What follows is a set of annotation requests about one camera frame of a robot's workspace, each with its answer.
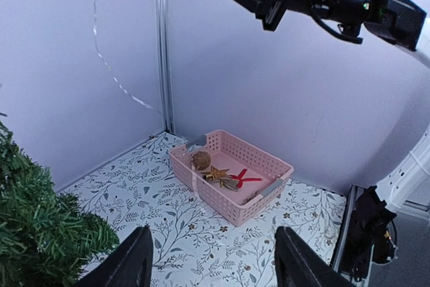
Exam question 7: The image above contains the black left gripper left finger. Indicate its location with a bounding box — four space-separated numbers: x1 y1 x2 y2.
73 226 154 287

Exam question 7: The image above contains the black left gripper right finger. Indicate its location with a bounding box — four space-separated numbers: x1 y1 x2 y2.
274 227 353 287

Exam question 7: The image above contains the small green christmas tree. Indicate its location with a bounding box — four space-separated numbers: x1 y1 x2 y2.
1 124 120 286

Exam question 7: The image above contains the pink plastic basket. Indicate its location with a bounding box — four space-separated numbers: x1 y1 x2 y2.
169 130 294 227

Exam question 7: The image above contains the thin wire light string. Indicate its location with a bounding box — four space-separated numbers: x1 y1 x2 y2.
91 0 184 116

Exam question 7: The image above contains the gold star tree topper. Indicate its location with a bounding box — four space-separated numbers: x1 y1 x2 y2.
201 166 230 183

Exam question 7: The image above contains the floral patterned table mat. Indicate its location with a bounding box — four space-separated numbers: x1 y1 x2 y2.
65 132 346 286

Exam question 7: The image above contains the red ribbon bow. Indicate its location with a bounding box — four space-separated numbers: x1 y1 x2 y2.
228 169 263 189

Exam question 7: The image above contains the gold bell ornament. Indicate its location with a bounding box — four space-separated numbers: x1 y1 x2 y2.
220 177 239 192

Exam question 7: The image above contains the right aluminium frame post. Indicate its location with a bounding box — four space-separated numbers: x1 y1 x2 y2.
156 0 175 134

